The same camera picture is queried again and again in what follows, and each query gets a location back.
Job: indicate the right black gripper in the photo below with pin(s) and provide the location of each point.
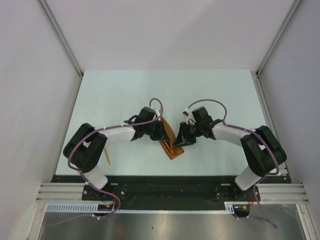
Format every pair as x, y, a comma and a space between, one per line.
183, 138

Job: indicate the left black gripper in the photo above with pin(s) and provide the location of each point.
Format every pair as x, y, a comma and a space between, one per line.
161, 134

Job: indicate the orange cloth napkin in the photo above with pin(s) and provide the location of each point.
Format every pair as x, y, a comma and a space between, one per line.
168, 146

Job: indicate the orange wooden spoon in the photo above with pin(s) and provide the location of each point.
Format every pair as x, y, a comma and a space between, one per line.
107, 156

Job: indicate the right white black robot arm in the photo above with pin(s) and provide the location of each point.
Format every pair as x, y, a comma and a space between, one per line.
262, 150

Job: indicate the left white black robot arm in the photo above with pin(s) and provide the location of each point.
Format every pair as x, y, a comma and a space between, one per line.
86, 146

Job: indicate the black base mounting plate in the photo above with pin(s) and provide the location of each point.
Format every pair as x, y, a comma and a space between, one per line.
170, 193

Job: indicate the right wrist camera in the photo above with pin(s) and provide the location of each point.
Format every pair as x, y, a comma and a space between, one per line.
190, 120

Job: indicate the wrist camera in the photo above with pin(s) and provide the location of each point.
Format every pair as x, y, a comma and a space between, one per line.
158, 111
190, 120

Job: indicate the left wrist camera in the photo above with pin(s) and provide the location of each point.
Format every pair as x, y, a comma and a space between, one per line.
158, 111

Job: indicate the right aluminium frame rail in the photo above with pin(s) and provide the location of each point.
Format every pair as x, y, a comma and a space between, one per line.
302, 205

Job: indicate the white slotted cable duct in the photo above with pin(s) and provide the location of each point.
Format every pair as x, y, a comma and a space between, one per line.
97, 208

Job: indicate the left aluminium frame post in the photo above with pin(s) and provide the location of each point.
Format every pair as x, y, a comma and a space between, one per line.
49, 15

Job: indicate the aluminium frame post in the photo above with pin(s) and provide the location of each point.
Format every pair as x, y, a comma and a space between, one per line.
49, 15
279, 35

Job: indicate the right aluminium frame post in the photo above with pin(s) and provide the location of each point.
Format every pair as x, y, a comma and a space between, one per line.
279, 35

